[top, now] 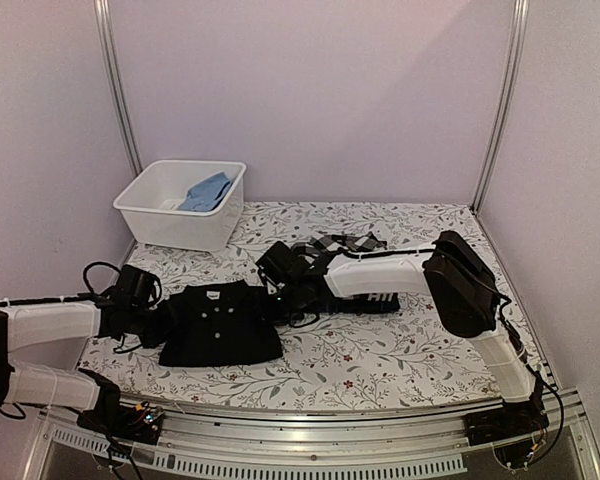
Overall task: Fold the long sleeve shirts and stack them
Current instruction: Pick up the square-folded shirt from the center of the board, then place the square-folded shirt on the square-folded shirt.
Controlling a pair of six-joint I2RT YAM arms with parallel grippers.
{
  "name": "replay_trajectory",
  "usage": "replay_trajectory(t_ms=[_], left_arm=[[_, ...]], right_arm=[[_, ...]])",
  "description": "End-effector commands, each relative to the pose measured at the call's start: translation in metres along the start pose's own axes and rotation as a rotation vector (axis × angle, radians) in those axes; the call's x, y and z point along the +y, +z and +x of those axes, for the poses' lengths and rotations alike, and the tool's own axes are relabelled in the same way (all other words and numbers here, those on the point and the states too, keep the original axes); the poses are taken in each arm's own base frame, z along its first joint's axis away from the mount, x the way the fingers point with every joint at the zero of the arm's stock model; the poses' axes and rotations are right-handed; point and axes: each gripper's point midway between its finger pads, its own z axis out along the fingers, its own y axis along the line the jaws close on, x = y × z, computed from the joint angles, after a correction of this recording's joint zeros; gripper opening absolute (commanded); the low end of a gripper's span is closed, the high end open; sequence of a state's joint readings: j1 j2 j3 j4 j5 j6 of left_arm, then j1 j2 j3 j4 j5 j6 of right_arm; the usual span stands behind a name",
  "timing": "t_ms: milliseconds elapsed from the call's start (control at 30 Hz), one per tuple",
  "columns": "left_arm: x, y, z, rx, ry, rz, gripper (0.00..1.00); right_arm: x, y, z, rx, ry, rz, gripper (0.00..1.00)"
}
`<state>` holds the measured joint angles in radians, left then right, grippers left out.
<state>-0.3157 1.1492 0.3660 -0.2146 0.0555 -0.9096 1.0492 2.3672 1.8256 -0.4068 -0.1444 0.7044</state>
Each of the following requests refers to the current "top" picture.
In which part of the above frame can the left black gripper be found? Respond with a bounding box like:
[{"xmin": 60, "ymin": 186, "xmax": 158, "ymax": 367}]
[{"xmin": 129, "ymin": 299, "xmax": 182, "ymax": 349}]

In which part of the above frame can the black white checkered shirt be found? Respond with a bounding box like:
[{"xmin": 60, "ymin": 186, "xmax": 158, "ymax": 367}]
[{"xmin": 305, "ymin": 232, "xmax": 387, "ymax": 255}]

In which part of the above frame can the black long sleeve shirt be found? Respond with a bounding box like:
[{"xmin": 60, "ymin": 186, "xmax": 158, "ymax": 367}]
[{"xmin": 159, "ymin": 280, "xmax": 283, "ymax": 368}]

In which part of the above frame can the dark blue shirt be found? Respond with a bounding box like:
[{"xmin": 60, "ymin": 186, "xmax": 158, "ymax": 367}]
[{"xmin": 318, "ymin": 293, "xmax": 400, "ymax": 315}]

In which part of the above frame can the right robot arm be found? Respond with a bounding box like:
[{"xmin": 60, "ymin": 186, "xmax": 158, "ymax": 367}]
[{"xmin": 256, "ymin": 230, "xmax": 548, "ymax": 436}]

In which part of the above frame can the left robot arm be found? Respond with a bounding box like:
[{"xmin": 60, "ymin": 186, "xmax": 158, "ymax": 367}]
[{"xmin": 0, "ymin": 264, "xmax": 174, "ymax": 434}]

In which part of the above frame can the white plastic bin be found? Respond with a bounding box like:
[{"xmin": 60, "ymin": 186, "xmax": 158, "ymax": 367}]
[{"xmin": 113, "ymin": 159, "xmax": 247, "ymax": 252}]

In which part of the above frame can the floral patterned tablecloth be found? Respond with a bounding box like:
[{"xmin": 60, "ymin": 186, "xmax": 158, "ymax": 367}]
[{"xmin": 78, "ymin": 200, "xmax": 549, "ymax": 412}]

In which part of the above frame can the light blue shirt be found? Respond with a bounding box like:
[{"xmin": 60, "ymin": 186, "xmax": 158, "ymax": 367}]
[{"xmin": 177, "ymin": 172, "xmax": 233, "ymax": 213}]

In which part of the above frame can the aluminium front rail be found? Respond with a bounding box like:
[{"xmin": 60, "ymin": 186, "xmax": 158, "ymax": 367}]
[{"xmin": 23, "ymin": 389, "xmax": 600, "ymax": 479}]

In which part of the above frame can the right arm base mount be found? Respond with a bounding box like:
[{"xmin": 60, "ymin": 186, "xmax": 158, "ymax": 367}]
[{"xmin": 463, "ymin": 401, "xmax": 549, "ymax": 446}]

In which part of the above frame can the left aluminium frame post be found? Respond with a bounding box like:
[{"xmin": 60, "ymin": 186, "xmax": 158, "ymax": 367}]
[{"xmin": 93, "ymin": 0, "xmax": 143, "ymax": 177}]

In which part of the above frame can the aluminium frame post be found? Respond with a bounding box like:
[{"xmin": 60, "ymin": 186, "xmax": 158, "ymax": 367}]
[
  {"xmin": 471, "ymin": 0, "xmax": 530, "ymax": 216},
  {"xmin": 93, "ymin": 0, "xmax": 143, "ymax": 177}
]

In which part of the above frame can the right aluminium frame post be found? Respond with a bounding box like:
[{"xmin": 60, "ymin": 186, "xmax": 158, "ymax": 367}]
[{"xmin": 471, "ymin": 0, "xmax": 530, "ymax": 216}]

